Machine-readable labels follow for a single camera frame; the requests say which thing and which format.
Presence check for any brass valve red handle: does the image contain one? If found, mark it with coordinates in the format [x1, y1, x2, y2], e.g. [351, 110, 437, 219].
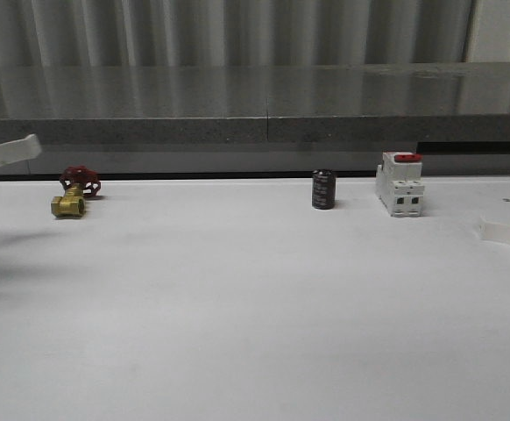
[51, 166, 101, 218]

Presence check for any white red circuit breaker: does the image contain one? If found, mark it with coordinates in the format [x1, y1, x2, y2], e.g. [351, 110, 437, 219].
[375, 152, 425, 217]

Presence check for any grey stone countertop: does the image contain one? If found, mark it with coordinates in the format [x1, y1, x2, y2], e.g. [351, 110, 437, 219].
[0, 63, 510, 151]

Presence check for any black cylindrical capacitor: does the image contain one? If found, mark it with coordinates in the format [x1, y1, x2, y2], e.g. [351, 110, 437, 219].
[312, 169, 336, 210]

